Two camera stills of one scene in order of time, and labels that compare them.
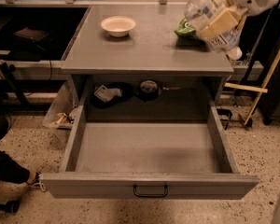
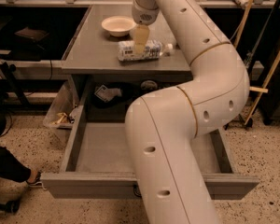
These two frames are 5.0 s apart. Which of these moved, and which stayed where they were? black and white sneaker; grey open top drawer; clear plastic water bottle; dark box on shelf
Moved: clear plastic water bottle
Stayed: grey open top drawer; dark box on shelf; black and white sneaker
